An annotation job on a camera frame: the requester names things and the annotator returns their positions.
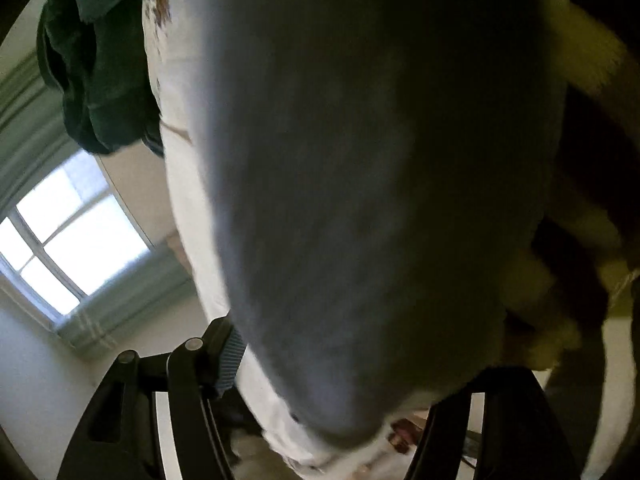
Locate window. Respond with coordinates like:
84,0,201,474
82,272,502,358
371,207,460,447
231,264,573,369
1,151,150,321

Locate left teal curtain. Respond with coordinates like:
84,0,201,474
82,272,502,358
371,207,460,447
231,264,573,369
53,244,196,360

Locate dark green blanket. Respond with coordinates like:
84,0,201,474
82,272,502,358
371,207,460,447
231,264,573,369
37,0,164,156

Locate white pants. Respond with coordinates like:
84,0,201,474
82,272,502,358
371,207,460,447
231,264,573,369
158,0,555,468

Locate right teal curtain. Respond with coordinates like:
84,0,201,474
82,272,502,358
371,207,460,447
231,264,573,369
0,52,78,216

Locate floral bed sheet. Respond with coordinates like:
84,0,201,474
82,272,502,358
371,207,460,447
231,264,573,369
142,0,198,152

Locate teal curtain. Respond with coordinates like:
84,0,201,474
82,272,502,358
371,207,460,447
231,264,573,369
53,244,196,360
0,52,78,216

